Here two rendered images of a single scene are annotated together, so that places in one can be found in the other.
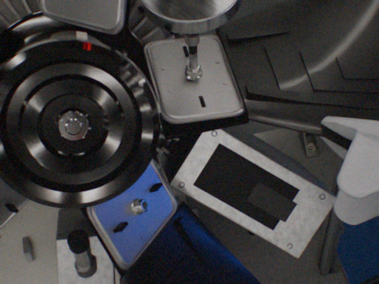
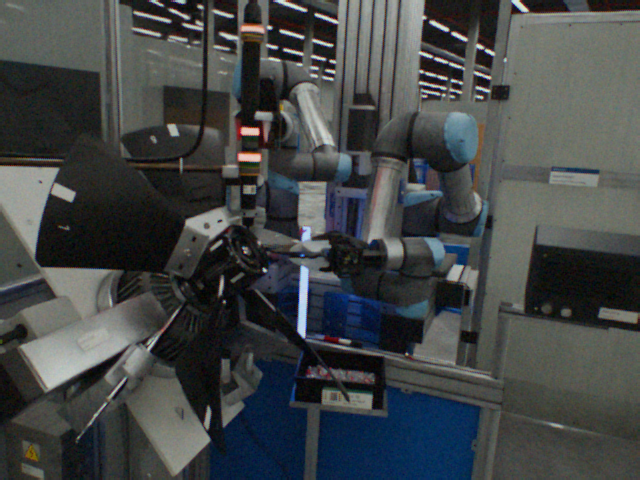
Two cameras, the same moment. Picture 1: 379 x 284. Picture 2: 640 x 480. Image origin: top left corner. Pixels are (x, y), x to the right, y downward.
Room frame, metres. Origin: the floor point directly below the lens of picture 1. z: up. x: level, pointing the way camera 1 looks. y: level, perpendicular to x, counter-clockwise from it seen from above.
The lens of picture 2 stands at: (-0.30, 0.85, 1.47)
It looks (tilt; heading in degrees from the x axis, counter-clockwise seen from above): 13 degrees down; 301
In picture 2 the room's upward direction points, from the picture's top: 3 degrees clockwise
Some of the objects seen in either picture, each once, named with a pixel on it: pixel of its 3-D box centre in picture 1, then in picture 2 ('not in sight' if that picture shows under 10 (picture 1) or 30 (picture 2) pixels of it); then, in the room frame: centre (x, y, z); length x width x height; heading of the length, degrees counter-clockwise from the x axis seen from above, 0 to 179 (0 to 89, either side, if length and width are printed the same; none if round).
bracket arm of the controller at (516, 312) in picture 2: not in sight; (551, 317); (-0.19, -0.47, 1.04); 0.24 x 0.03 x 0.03; 10
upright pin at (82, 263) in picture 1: (82, 253); (225, 365); (0.32, 0.11, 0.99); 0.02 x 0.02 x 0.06
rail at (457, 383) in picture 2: not in sight; (335, 356); (0.33, -0.38, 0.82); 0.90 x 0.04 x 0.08; 10
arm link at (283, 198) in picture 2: not in sight; (280, 196); (0.75, -0.69, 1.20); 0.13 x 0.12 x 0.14; 49
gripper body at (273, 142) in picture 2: not in sight; (266, 129); (0.41, -0.12, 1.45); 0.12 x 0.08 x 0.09; 110
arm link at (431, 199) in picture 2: not in sight; (423, 211); (0.25, -0.78, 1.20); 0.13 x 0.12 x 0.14; 3
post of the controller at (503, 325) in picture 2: not in sight; (501, 341); (-0.09, -0.45, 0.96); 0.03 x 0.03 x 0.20; 10
